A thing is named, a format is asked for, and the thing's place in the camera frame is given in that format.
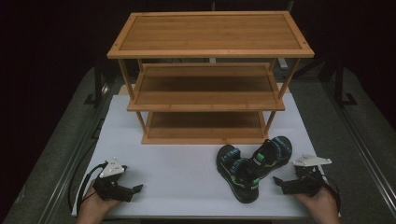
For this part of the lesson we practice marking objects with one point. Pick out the black metal stand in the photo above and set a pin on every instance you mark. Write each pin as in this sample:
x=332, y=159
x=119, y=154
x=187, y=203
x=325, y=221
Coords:
x=98, y=84
x=340, y=84

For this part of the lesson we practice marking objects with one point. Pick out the three-tier wooden shoe rack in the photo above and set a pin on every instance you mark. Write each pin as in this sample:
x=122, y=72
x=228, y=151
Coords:
x=210, y=32

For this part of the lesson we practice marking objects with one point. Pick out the metal table rail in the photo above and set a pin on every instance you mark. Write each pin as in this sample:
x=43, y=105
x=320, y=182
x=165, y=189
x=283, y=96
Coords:
x=67, y=161
x=364, y=146

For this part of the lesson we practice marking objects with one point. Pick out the person's right hand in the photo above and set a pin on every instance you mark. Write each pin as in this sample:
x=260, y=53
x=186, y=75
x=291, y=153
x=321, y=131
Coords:
x=322, y=203

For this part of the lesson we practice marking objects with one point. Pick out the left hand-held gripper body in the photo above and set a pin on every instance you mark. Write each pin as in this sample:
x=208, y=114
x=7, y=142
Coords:
x=110, y=186

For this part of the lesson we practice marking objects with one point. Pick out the small white object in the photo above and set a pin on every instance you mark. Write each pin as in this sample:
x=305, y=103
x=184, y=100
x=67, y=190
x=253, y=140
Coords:
x=282, y=63

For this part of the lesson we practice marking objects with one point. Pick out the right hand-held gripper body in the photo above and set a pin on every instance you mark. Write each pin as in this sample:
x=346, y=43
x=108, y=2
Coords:
x=306, y=183

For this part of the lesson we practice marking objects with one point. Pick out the person's left hand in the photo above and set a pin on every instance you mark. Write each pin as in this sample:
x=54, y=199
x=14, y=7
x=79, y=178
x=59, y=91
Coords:
x=96, y=205

